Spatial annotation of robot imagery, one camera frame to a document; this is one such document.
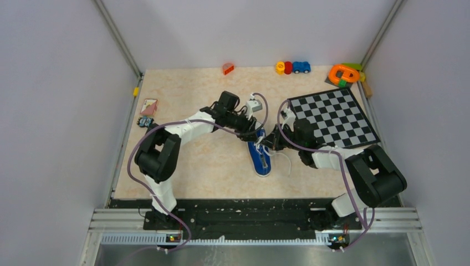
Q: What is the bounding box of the orange plastic ring toy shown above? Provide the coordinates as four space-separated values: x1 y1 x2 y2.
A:
328 64 361 85

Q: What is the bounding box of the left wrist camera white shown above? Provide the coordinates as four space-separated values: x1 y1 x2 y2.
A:
245 99 263 118

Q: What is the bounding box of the black white chessboard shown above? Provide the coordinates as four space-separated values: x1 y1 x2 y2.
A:
289 87 380 149

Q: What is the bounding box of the white cable duct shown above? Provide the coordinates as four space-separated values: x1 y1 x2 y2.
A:
100 233 331 246

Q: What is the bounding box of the pink triangle puzzle card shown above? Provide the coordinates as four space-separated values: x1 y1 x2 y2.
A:
140 98 158 117

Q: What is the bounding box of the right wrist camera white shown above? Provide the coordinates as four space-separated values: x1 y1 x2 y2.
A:
280 107 296 129

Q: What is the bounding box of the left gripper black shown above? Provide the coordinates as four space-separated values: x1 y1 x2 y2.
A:
225 109 258 142

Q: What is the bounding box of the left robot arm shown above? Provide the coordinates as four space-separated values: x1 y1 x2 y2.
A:
131 91 268 229

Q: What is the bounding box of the white shoelace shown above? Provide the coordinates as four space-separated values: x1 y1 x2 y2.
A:
254 135 292 177

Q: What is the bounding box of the purple cable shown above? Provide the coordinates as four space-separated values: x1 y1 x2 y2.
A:
277 99 376 251
126 91 269 254

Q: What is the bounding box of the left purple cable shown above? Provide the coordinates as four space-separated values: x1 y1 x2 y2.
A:
126 91 269 254

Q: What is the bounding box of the yellow clip on frame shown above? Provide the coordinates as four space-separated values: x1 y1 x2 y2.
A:
132 87 139 97

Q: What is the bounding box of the wooden block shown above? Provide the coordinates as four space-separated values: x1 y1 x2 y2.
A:
361 81 373 99

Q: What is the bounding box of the yellow toy block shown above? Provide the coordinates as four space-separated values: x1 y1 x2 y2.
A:
275 61 285 75

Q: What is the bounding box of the orange lego brick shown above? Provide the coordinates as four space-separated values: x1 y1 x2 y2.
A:
222 63 235 75

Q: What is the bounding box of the blue toy car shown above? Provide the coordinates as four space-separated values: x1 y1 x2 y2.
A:
292 62 311 74

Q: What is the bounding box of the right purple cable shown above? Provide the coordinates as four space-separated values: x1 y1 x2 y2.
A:
277 99 376 251

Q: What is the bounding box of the blue canvas sneaker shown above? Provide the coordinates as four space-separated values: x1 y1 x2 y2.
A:
247 127 272 177

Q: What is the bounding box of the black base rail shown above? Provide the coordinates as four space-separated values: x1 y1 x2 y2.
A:
110 197 401 242

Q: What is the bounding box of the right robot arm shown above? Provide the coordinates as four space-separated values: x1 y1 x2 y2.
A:
260 119 407 228

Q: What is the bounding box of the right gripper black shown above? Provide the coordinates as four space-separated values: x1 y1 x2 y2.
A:
260 124 303 151

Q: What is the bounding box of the small blue toy robot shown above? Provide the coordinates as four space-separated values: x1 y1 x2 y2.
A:
136 116 154 128

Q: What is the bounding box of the red toy block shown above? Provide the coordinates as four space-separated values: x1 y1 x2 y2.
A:
284 61 293 75

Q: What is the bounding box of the green toy block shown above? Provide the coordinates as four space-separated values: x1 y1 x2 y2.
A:
342 63 363 71

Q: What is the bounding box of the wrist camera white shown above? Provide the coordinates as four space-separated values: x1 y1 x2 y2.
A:
245 99 263 118
280 107 296 129

